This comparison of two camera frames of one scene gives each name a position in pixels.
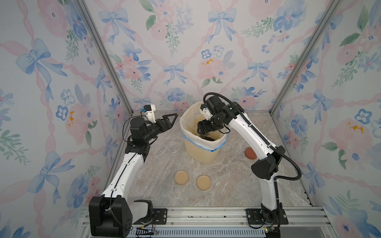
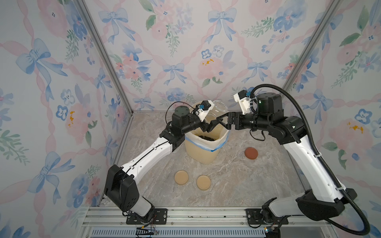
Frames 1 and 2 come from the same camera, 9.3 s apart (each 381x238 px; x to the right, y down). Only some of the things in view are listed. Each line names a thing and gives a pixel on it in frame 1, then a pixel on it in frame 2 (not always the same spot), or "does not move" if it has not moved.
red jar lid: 250,153 does not move
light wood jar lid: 203,182 does not move
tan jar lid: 181,177 does not move
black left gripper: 166,123 → 205,127
